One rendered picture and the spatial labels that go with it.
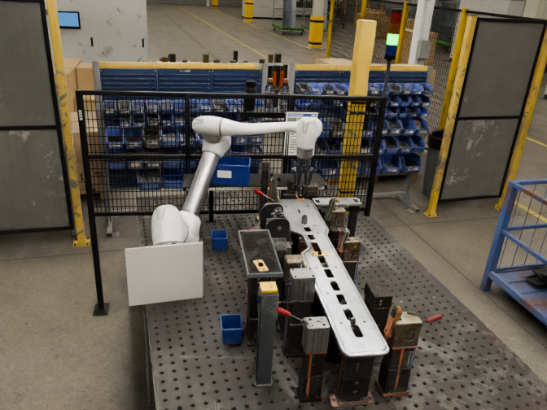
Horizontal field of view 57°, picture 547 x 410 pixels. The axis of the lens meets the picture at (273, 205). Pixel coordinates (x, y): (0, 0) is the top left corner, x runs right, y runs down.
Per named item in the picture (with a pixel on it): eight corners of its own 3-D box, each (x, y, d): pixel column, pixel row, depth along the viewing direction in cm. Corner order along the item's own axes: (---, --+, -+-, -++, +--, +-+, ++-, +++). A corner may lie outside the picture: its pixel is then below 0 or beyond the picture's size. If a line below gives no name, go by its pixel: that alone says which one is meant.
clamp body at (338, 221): (343, 266, 292) (350, 212, 278) (323, 267, 290) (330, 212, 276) (339, 258, 300) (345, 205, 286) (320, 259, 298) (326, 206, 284)
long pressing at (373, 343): (399, 354, 182) (400, 351, 181) (339, 358, 178) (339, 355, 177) (311, 199, 305) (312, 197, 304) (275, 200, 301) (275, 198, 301)
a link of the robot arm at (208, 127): (222, 111, 274) (229, 123, 287) (191, 109, 279) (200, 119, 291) (216, 133, 271) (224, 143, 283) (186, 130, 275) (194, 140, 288)
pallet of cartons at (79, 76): (113, 158, 639) (107, 74, 596) (45, 159, 620) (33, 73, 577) (117, 131, 745) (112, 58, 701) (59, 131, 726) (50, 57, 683)
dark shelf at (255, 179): (327, 189, 317) (327, 185, 316) (182, 191, 302) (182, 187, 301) (318, 177, 337) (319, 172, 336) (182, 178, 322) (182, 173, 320)
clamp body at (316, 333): (325, 403, 196) (334, 329, 181) (296, 406, 194) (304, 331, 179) (319, 386, 205) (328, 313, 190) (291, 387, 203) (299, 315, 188)
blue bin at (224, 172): (248, 185, 308) (249, 166, 303) (199, 183, 307) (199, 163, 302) (250, 176, 323) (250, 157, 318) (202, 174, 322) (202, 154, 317)
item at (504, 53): (428, 217, 527) (470, 15, 444) (421, 211, 539) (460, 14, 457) (509, 211, 556) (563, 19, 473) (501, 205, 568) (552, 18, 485)
